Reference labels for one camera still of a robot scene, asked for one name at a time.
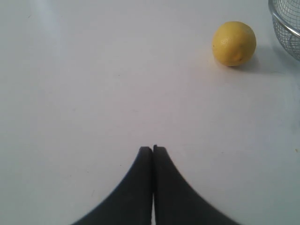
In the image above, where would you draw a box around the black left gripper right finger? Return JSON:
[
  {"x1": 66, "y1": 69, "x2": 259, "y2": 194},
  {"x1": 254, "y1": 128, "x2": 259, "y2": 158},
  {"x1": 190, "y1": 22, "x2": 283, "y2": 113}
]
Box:
[{"x1": 153, "y1": 145, "x2": 237, "y2": 225}]

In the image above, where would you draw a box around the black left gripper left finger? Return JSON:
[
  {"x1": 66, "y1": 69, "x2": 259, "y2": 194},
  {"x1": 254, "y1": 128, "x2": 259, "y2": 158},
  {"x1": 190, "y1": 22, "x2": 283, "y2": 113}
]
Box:
[{"x1": 74, "y1": 147, "x2": 153, "y2": 225}]

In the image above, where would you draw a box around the yellow lemon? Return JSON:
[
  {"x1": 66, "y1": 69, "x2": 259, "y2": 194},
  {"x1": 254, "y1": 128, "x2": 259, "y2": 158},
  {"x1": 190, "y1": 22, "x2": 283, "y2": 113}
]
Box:
[{"x1": 212, "y1": 21, "x2": 256, "y2": 67}]

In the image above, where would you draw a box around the oval wire mesh basket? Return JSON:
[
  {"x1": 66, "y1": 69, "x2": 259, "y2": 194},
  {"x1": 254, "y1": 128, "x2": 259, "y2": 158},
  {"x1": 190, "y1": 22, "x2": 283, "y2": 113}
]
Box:
[{"x1": 268, "y1": 0, "x2": 300, "y2": 61}]

